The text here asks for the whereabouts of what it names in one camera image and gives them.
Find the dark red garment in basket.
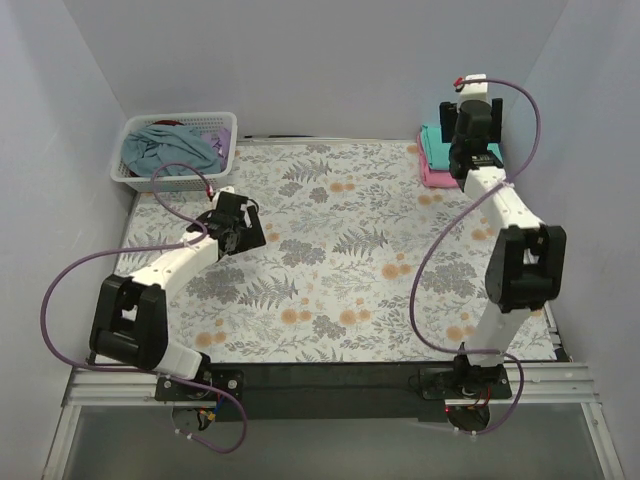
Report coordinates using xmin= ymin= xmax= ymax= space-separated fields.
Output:
xmin=151 ymin=120 xmax=185 ymax=128

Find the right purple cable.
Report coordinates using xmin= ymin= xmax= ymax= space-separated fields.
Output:
xmin=409 ymin=77 xmax=543 ymax=437

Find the teal t-shirt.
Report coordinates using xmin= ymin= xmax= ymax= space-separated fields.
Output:
xmin=419 ymin=125 xmax=504 ymax=178

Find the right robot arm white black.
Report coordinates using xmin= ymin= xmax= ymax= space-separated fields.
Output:
xmin=434 ymin=99 xmax=567 ymax=399

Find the folded pink t-shirt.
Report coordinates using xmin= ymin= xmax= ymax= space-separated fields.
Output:
xmin=416 ymin=135 xmax=458 ymax=189

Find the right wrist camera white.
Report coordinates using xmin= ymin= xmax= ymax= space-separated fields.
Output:
xmin=454 ymin=74 xmax=489 ymax=104

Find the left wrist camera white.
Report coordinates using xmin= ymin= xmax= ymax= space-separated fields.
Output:
xmin=206 ymin=186 xmax=235 ymax=203

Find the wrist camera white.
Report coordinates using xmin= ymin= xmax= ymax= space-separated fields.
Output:
xmin=206 ymin=186 xmax=235 ymax=203
xmin=454 ymin=74 xmax=489 ymax=104

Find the white plastic laundry basket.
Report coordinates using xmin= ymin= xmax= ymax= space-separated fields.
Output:
xmin=110 ymin=112 xmax=237 ymax=192

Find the purple cable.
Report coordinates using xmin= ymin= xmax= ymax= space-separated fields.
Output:
xmin=409 ymin=77 xmax=543 ymax=437
xmin=39 ymin=163 xmax=248 ymax=454

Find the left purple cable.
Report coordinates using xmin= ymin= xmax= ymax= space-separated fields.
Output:
xmin=39 ymin=163 xmax=248 ymax=454

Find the grey-blue t-shirt in basket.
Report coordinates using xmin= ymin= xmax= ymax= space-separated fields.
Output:
xmin=120 ymin=125 xmax=222 ymax=178

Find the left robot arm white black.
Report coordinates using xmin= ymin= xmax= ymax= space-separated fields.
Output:
xmin=89 ymin=187 xmax=266 ymax=400

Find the floral patterned table mat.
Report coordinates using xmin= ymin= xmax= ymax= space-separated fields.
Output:
xmin=94 ymin=140 xmax=560 ymax=364

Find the lilac t-shirt in basket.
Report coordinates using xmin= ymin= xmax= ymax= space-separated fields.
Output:
xmin=200 ymin=128 xmax=231 ymax=171

